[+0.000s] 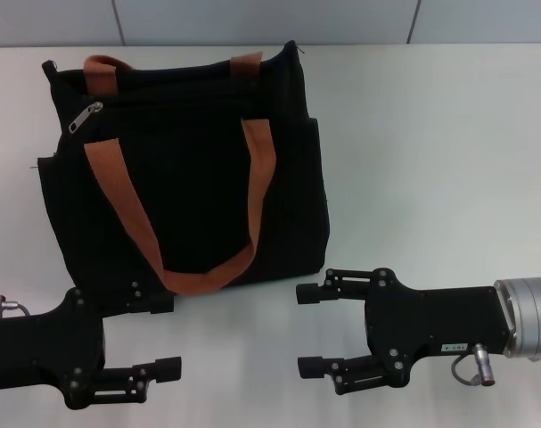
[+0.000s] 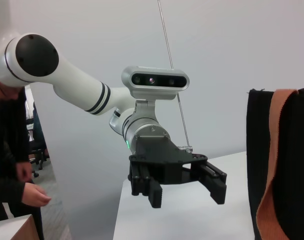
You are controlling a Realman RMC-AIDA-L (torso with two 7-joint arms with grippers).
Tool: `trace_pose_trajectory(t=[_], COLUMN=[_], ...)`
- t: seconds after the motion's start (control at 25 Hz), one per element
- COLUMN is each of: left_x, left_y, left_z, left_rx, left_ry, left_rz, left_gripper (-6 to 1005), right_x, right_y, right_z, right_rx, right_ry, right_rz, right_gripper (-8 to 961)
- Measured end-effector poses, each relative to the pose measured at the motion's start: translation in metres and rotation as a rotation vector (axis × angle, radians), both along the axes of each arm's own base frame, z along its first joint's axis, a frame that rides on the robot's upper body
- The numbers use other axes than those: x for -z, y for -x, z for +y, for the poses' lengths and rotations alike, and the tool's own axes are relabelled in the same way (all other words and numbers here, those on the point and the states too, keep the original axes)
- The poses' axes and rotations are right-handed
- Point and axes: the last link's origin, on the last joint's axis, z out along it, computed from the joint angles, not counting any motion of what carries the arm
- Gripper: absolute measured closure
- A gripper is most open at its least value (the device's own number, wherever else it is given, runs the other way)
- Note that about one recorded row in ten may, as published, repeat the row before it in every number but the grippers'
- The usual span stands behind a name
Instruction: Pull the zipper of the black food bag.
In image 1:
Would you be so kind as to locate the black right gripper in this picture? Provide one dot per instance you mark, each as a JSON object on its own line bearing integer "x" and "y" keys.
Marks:
{"x": 430, "y": 321}

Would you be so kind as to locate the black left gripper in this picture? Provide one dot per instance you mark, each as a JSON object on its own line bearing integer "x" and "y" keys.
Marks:
{"x": 38, "y": 348}

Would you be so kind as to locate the silver metal zipper pull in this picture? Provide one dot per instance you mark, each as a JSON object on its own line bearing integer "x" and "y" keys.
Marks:
{"x": 85, "y": 117}

